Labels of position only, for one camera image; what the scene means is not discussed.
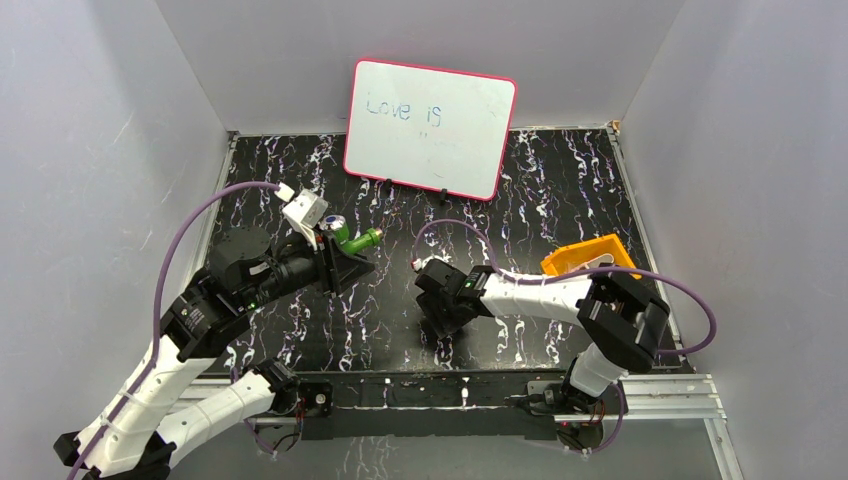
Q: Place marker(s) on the pink framed whiteboard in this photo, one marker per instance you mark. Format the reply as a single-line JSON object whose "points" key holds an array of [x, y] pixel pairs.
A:
{"points": [[430, 128]]}

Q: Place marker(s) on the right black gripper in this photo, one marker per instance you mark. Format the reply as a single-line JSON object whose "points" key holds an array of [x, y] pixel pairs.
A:
{"points": [[440, 326]]}

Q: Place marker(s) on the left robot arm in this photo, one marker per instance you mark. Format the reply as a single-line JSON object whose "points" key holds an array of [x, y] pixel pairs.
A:
{"points": [[141, 434]]}

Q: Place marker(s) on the orange parts bin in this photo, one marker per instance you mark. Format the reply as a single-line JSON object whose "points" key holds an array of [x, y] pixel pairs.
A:
{"points": [[587, 254]]}

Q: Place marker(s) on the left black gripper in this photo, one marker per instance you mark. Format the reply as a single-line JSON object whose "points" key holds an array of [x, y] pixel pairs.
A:
{"points": [[333, 263]]}

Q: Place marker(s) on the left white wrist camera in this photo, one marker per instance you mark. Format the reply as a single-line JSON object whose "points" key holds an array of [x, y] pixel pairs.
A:
{"points": [[304, 212]]}

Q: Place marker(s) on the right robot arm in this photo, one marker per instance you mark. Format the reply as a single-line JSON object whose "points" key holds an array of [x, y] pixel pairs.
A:
{"points": [[624, 320]]}

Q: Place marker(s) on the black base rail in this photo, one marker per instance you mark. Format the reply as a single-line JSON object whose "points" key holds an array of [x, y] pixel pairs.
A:
{"points": [[449, 403]]}

